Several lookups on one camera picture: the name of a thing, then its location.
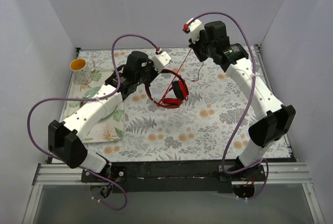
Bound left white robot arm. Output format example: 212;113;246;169
48;51;171;182

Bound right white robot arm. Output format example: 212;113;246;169
183;19;296;181

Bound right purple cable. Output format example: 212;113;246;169
183;12;270;201

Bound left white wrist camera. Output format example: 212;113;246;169
151;51;171;72

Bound purple cable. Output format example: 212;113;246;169
183;12;270;201
25;34;163;210

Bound floral mug yellow inside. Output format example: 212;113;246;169
70;58;96;84

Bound aluminium frame rail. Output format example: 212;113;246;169
23;160;325;223

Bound green ceramic plate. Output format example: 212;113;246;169
80;85;122;118

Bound floral rectangular tray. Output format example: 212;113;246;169
62;69;125;143

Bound floral tablecloth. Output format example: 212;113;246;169
84;48;256;162

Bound red headphone cable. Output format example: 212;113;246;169
160;46;205;105

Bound red headphones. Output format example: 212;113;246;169
145;69;189;109

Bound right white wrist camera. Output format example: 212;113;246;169
183;18;204;44

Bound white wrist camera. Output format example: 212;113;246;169
151;51;171;72
183;18;204;44

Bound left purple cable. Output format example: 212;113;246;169
25;34;163;210

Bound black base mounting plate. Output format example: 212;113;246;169
80;160;268;195

